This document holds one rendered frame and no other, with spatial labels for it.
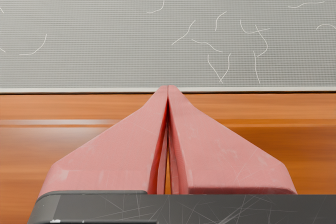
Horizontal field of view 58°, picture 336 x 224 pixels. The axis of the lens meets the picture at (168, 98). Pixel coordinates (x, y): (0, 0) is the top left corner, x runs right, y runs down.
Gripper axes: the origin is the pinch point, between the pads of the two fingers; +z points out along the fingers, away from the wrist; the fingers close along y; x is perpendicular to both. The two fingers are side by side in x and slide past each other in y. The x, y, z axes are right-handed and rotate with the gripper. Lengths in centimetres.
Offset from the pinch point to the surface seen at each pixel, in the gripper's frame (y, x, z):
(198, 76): -2.1, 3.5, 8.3
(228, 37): -4.4, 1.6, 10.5
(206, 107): -2.4, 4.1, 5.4
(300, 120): -7.9, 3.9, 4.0
